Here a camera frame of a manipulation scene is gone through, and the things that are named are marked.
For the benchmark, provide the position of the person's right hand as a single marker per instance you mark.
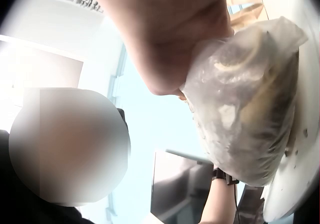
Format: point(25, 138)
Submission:
point(165, 34)

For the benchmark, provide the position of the clear plastic bag of scraps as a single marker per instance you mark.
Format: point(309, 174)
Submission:
point(240, 104)

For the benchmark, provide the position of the brown paper bag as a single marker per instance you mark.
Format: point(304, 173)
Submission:
point(246, 7)

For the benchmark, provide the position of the black wrist band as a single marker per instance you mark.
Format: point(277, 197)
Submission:
point(223, 176)

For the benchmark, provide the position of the white plate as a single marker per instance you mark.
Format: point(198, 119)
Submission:
point(303, 104)

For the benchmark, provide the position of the dark flat screen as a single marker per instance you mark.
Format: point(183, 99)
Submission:
point(180, 189)

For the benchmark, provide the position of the person's body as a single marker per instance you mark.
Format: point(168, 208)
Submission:
point(17, 201)

